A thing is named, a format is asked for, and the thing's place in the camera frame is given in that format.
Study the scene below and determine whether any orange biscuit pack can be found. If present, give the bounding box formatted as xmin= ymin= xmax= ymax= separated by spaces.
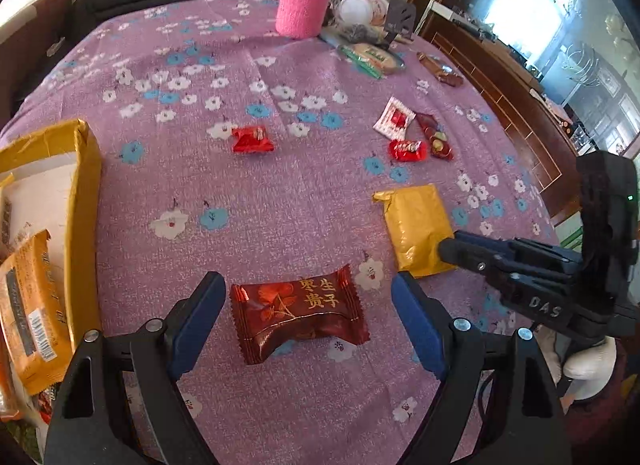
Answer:
xmin=1 ymin=230 xmax=73 ymax=396

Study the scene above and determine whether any large yellow snack pack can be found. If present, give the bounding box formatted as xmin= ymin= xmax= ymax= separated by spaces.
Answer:
xmin=372 ymin=184 xmax=454 ymax=277

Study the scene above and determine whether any dark red crinkled snack bag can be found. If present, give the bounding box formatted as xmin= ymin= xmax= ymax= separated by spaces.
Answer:
xmin=230 ymin=265 xmax=370 ymax=365

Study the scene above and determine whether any small dark red candy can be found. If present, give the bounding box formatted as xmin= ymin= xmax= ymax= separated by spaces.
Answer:
xmin=232 ymin=125 xmax=274 ymax=154

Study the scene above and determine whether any white gloved hand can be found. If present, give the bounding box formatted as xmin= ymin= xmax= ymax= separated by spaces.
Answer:
xmin=535 ymin=326 xmax=617 ymax=405

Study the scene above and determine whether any red gold long snack bar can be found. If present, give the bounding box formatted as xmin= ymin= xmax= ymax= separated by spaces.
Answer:
xmin=416 ymin=113 xmax=454 ymax=161

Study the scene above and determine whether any yellow cardboard box tray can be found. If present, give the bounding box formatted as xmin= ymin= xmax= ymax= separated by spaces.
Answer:
xmin=1 ymin=120 xmax=102 ymax=439

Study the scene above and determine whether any brown wrapped snack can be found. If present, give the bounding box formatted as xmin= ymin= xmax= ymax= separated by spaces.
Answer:
xmin=416 ymin=52 xmax=464 ymax=87

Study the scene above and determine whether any white red snack sachet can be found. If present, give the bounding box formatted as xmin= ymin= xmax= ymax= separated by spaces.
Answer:
xmin=373 ymin=97 xmax=416 ymax=140

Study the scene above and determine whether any wooden glass cabinet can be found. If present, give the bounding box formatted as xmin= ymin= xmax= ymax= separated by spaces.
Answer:
xmin=410 ymin=0 xmax=639 ymax=222

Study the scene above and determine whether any purple floral tablecloth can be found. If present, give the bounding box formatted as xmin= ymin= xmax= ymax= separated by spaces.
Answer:
xmin=1 ymin=0 xmax=556 ymax=464

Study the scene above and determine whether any round cracker pack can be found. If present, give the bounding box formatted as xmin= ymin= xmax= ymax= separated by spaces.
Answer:
xmin=338 ymin=43 xmax=405 ymax=80

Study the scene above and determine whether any black phone stand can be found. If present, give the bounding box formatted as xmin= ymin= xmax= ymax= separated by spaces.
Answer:
xmin=383 ymin=0 xmax=416 ymax=47

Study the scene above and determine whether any white plastic jar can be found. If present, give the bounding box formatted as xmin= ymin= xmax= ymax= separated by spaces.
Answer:
xmin=336 ymin=0 xmax=390 ymax=26

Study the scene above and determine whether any maroon armchair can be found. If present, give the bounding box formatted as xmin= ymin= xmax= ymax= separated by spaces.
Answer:
xmin=0 ymin=0 xmax=73 ymax=124

